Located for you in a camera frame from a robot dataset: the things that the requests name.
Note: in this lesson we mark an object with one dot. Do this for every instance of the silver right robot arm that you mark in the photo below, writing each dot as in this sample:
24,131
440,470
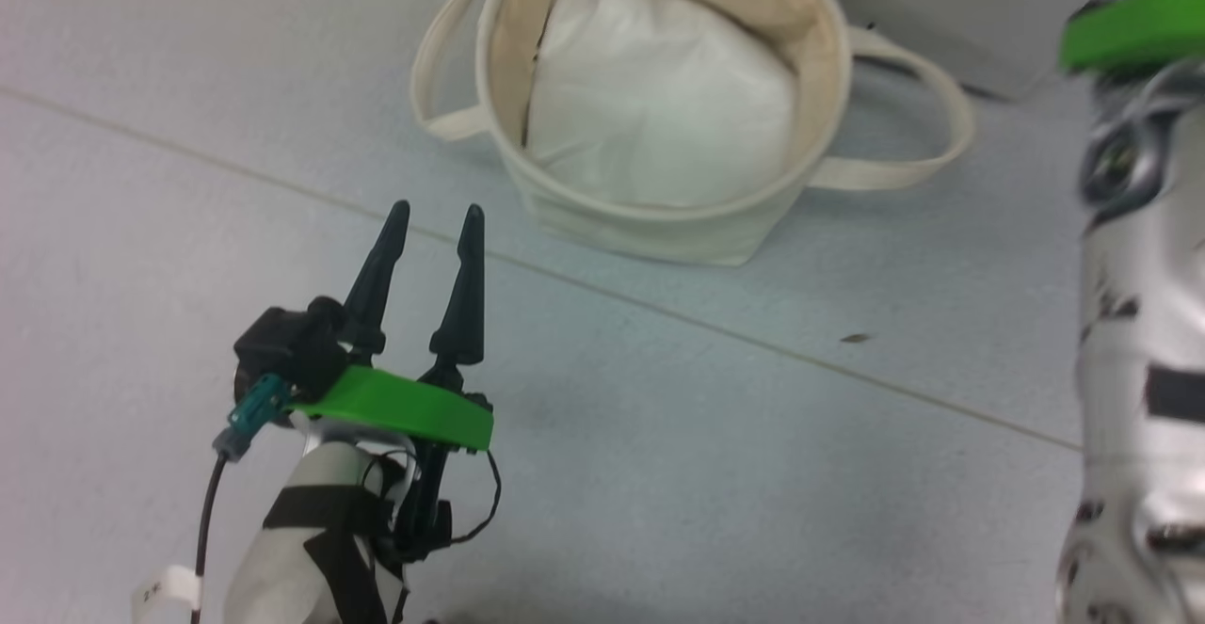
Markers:
1139,323

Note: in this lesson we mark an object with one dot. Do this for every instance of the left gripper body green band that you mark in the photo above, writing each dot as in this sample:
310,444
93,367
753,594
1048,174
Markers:
405,408

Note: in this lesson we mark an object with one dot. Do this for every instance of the cream canvas laundry basket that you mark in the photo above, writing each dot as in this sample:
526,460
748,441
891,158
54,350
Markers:
659,229

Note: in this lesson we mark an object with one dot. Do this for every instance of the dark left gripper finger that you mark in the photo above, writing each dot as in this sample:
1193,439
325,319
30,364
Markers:
377,276
463,304

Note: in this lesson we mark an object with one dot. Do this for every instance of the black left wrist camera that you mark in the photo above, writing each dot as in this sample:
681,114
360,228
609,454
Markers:
282,351

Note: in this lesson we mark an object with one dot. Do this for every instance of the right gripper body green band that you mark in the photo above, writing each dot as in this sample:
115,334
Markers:
1139,26

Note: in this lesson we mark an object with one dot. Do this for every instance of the white washing machine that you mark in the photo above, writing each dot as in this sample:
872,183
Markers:
988,22

